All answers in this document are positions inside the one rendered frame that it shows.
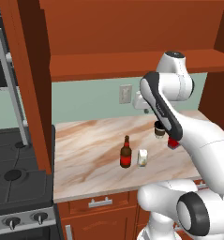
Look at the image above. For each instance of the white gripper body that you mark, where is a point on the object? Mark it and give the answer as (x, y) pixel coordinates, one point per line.
(139, 101)

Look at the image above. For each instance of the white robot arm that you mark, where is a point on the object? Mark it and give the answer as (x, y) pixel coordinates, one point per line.
(207, 150)

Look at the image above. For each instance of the dark orange open cabinet door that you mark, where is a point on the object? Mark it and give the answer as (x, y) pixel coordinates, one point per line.
(216, 100)

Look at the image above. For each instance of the orange base cabinet door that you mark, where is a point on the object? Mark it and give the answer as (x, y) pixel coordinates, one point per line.
(101, 228)

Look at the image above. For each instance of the dark brown cup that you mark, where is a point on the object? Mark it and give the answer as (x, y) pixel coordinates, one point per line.
(159, 130)

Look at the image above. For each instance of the red can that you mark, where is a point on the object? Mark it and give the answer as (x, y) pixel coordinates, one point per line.
(172, 143)

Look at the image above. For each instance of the brown bottle with red label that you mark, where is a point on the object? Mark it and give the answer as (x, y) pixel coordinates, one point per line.
(126, 156)

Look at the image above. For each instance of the small white carton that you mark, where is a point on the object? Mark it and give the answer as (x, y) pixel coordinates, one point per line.
(142, 157)

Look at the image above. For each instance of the orange drawer front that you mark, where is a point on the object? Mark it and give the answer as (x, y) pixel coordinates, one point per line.
(200, 184)
(101, 203)

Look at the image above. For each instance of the black stove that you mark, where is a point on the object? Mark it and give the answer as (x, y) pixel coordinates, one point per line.
(19, 184)

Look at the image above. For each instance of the black stove knob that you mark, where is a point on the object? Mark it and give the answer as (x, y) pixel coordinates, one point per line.
(12, 222)
(40, 217)

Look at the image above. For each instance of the grey wall outlet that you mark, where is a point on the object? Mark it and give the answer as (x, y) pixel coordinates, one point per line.
(125, 94)

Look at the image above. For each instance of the orange wall cabinet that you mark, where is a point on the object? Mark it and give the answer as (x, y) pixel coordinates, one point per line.
(132, 37)

